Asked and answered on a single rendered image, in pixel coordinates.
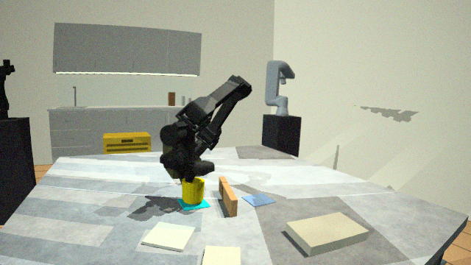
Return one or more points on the olive yellow cup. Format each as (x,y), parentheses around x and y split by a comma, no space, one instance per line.
(193,192)

